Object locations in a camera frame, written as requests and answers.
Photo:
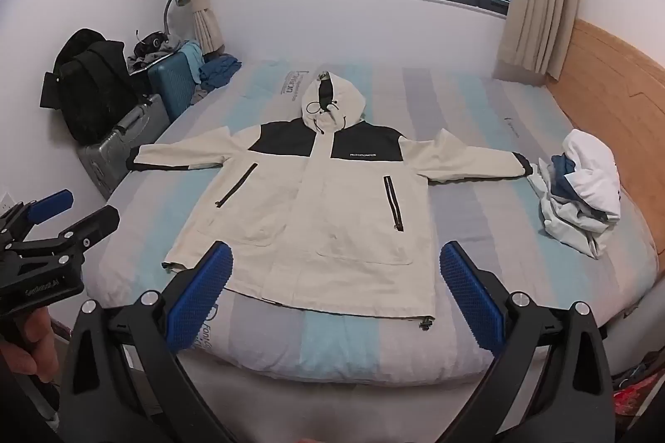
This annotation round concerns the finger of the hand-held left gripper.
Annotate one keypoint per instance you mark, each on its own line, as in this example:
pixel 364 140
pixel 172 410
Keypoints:
pixel 49 205
pixel 93 222

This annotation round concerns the silver suitcase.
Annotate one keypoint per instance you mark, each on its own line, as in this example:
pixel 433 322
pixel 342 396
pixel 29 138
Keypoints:
pixel 119 136

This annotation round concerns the pile of folded clothes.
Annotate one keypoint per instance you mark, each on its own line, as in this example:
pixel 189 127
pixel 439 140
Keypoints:
pixel 587 173

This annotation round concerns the wooden headboard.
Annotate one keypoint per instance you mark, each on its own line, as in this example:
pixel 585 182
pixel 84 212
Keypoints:
pixel 623 100

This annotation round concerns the light blue cloth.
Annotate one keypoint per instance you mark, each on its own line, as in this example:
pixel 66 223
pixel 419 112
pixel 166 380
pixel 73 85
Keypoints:
pixel 191 58

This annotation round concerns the striped bed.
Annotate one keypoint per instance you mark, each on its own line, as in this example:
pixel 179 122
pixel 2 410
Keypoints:
pixel 467 204

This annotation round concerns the cream and black hooded jacket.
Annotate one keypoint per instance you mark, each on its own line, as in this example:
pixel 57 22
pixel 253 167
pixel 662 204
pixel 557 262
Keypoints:
pixel 322 225

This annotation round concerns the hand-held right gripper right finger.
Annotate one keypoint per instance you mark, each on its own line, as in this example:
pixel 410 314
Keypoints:
pixel 470 297

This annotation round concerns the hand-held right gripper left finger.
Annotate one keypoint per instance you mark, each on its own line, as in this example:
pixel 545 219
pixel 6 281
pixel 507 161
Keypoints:
pixel 200 297

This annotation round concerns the black backpack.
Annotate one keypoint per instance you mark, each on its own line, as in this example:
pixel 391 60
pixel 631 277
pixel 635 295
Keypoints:
pixel 88 95

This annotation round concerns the teal suitcase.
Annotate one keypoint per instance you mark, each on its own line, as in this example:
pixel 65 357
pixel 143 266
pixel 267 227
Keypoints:
pixel 171 84

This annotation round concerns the grey clothes pile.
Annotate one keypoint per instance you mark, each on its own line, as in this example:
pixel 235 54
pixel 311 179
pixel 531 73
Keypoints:
pixel 156 53

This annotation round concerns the person's left hand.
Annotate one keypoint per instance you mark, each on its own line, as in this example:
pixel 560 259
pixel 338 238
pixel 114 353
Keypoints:
pixel 31 344

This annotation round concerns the dark blue cloth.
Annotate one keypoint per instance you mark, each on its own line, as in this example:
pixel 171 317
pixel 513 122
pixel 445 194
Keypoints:
pixel 218 71

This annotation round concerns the red patterned cloth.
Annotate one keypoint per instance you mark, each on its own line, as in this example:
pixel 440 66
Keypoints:
pixel 631 396

